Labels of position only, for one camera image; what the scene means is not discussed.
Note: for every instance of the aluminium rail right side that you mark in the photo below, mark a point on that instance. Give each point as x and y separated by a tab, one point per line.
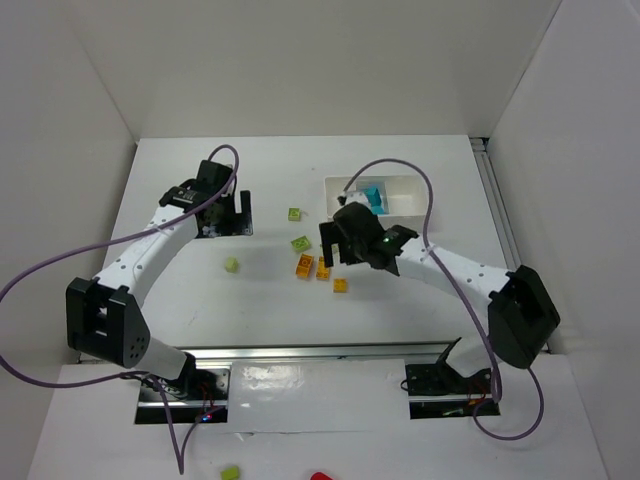
479	146

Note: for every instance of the green lego near tray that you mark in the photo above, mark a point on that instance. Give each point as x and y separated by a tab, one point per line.
294	214

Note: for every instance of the long teal lego brick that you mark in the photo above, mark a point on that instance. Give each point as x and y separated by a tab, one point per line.
374	197

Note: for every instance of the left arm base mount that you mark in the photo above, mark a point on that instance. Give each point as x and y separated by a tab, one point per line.
209	399

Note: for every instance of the small green lego cube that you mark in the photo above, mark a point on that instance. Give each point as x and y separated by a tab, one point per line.
231	264

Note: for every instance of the green lego on floor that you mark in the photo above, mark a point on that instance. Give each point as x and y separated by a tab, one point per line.
230	473

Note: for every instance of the yellow lego long brick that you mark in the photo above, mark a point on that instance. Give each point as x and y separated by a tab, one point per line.
322	271

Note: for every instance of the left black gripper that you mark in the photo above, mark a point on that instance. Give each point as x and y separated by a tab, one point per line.
232	226

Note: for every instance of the white three-compartment tray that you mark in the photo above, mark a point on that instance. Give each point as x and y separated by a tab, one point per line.
403	198

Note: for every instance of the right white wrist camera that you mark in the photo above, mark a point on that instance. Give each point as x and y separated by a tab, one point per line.
348	197

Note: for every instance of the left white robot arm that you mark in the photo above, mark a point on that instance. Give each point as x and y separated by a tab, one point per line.
104	314

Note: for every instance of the orange printed lego brick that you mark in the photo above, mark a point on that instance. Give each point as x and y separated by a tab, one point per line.
304	266

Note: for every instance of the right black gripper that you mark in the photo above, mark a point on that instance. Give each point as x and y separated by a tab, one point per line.
338	240

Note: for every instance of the green lego printed left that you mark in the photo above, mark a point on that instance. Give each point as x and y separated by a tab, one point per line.
301	244

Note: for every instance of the small yellow lego brick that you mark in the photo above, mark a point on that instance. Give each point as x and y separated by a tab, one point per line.
340	285

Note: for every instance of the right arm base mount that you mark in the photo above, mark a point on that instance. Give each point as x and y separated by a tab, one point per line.
436	391

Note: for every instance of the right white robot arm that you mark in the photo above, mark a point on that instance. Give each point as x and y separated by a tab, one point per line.
513	310

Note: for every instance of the red object at bottom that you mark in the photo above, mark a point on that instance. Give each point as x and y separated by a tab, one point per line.
320	476

